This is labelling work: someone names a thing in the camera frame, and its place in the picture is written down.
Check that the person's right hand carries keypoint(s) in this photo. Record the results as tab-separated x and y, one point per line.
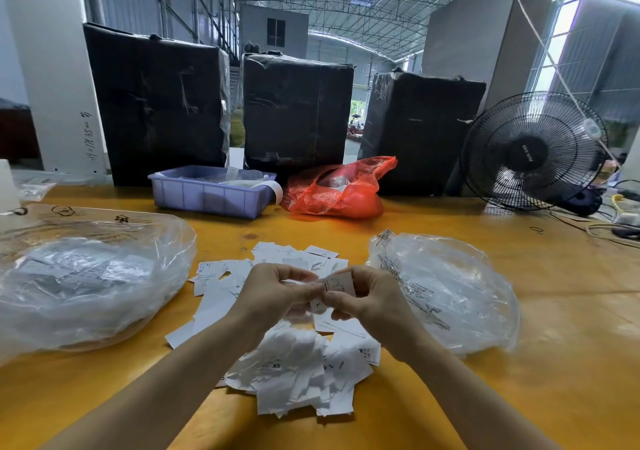
378	305

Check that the person's left hand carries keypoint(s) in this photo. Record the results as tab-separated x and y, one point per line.
265	295

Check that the white paper label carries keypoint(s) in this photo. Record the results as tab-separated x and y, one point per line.
335	287

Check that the clear plastic bag black print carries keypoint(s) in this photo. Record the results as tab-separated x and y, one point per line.
455	293

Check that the pile of white labels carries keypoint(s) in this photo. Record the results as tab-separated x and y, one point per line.
295	370

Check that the large clear bag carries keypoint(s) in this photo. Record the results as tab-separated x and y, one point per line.
92	283

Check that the person's right forearm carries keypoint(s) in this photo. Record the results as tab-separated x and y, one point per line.
480	405

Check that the person's left forearm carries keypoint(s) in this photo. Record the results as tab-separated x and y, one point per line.
145	395

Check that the red plastic bag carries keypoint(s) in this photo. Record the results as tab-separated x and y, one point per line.
340	188

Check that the blue plastic bin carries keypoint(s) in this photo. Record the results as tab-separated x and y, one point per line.
203	192

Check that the large black wrapped bale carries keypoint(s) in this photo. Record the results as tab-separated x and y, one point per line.
155	104
298	116
422	134

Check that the black table fan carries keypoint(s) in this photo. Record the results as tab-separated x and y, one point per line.
532	151

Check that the grey cabin with window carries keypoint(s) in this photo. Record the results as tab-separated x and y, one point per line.
274	30

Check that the white foam box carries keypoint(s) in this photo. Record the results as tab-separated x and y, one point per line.
7	190

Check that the brown wooden cabinet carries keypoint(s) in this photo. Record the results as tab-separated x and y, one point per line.
18	132

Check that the white pillar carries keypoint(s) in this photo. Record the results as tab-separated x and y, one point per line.
55	69

